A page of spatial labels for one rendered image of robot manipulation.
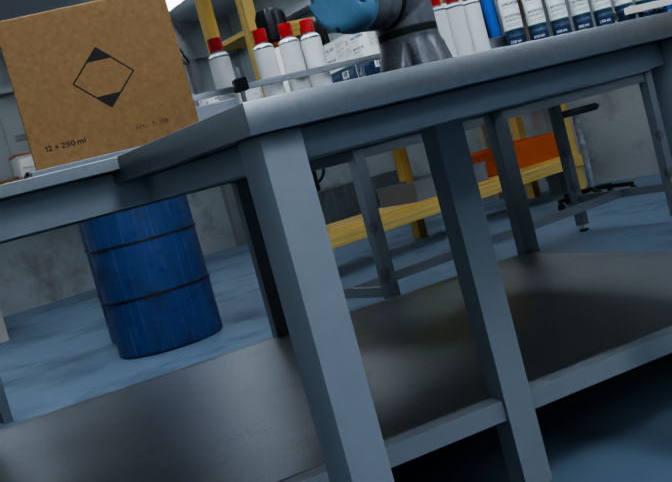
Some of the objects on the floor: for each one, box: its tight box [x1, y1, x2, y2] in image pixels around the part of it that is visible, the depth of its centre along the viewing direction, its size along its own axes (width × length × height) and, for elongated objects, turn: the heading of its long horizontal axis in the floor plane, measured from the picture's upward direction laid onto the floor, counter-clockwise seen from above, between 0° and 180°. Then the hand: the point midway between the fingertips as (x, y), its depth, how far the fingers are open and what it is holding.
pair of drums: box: [78, 195, 223, 359], centre depth 527 cm, size 74×120×90 cm, turn 104°
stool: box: [549, 102, 637, 211], centre depth 626 cm, size 54×52×65 cm
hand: (185, 58), depth 214 cm, fingers closed
